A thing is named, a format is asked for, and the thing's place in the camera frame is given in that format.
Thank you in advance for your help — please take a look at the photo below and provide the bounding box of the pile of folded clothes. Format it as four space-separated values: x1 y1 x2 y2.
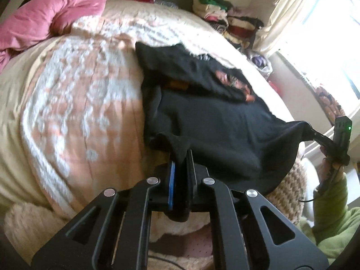
192 0 265 52

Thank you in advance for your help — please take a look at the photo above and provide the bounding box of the orange patterned cloth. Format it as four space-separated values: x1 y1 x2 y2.
315 86 346 119

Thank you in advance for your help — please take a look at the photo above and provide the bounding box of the person's right forearm green sleeve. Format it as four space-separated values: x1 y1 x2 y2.
298 171 360 259

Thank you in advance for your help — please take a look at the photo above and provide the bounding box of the beige fluffy blanket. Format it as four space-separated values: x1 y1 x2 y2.
4 157 307 270

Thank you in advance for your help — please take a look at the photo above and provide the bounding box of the black cable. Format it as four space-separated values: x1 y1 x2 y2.
297 184 324 203

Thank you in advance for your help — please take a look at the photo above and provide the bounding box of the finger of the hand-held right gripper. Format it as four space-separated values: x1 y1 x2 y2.
308 126 336 150

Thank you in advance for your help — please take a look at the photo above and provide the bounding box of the person's right hand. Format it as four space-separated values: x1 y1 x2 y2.
318 157 347 192

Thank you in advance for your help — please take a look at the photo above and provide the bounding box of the black t-shirt with print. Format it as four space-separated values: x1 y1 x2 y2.
135 42 313 194

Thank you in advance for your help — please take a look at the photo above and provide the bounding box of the cream curtain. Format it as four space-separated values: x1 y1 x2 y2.
254 0 321 58

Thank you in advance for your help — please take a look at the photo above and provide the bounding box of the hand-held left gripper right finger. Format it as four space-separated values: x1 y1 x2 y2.
169 149 329 270

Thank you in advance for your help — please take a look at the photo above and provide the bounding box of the window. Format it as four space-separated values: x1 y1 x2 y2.
277 0 360 99

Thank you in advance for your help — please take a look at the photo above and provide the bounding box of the grey patterned cloth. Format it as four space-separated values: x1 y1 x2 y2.
155 0 180 8

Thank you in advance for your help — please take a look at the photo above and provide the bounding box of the peach patterned blanket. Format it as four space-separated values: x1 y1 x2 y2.
0 0 290 223

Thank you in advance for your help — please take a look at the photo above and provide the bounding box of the pink quilt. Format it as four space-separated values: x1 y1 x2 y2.
0 0 107 68

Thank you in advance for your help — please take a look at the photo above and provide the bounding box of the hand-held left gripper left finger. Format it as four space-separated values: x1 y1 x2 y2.
31 160 178 270

